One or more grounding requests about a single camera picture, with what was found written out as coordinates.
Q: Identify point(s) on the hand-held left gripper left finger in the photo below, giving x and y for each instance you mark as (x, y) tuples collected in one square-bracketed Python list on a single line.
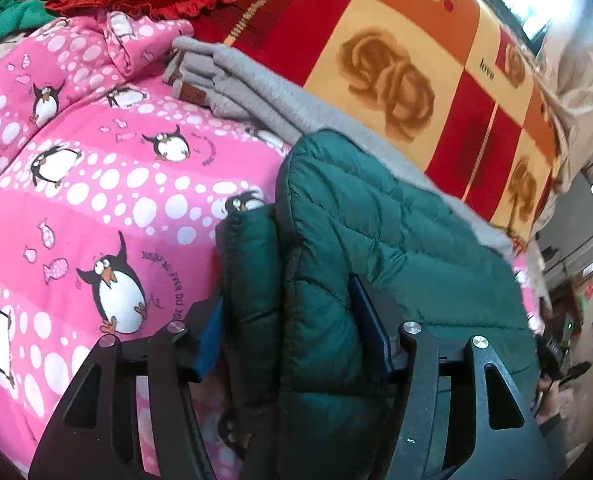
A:
[(211, 340)]

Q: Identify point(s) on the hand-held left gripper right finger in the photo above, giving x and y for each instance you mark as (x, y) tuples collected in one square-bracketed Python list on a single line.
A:
[(371, 325)]

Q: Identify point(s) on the teal puffer jacket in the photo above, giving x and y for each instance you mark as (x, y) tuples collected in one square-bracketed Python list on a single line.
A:
[(401, 235)]

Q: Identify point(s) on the pink penguin blanket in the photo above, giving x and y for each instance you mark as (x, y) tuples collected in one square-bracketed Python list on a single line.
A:
[(101, 185)]

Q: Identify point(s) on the grey folded sweatshirt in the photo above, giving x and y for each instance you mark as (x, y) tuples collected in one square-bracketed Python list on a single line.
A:
[(256, 85)]

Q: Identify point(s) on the white patterned cloth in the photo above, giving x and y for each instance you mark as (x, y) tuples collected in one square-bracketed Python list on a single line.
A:
[(581, 80)]

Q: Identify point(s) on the red orange floral blanket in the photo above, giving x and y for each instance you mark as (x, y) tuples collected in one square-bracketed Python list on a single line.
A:
[(376, 20)]

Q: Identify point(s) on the green cloth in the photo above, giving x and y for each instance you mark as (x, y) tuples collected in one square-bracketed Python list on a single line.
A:
[(16, 20)]

